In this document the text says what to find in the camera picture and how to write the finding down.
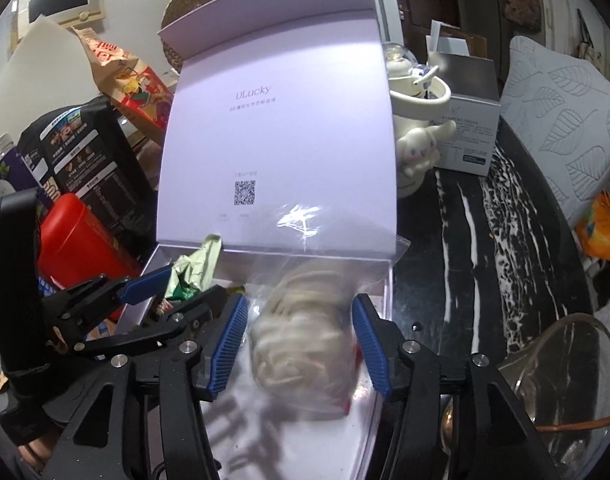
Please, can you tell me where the white dog figurine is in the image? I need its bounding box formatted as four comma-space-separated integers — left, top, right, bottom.
385, 42, 458, 198

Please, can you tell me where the lilac gift box with lid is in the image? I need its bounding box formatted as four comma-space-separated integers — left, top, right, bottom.
117, 0, 400, 480

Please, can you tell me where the wall intercom panel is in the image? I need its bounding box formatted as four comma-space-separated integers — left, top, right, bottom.
12, 0, 108, 43

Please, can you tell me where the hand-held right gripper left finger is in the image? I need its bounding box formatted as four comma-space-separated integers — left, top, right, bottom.
45, 294, 250, 480

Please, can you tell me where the black printed pouch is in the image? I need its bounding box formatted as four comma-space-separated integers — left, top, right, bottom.
17, 96, 158, 256

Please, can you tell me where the silver grey box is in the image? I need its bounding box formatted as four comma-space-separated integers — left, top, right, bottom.
425, 50, 502, 177

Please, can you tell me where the green gold snack packet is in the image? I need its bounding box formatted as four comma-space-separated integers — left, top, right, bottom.
162, 234, 223, 303

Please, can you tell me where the glass mug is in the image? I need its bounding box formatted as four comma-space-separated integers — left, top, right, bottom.
497, 312, 610, 480

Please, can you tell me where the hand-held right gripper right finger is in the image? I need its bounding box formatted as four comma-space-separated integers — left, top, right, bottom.
351, 294, 558, 480

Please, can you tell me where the tall jar with purple label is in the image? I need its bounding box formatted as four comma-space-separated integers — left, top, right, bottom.
0, 132, 40, 201

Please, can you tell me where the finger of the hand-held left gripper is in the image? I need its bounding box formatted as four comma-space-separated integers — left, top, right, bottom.
82, 284, 230, 358
40, 266, 170, 346

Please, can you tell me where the red canister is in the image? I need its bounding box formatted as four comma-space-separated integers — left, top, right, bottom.
37, 192, 143, 321

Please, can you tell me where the white board sheet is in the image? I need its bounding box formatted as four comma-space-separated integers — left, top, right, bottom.
0, 15, 116, 161

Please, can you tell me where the round woven trivet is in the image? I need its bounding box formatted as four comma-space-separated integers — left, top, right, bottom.
161, 0, 230, 73

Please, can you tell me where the brown paper snack bag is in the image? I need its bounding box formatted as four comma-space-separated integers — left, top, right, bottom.
75, 27, 178, 148

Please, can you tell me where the orange bag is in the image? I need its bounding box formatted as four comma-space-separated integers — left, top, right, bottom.
575, 192, 610, 261

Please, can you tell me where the clear bag of white pieces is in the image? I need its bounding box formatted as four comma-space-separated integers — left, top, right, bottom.
212, 202, 410, 418

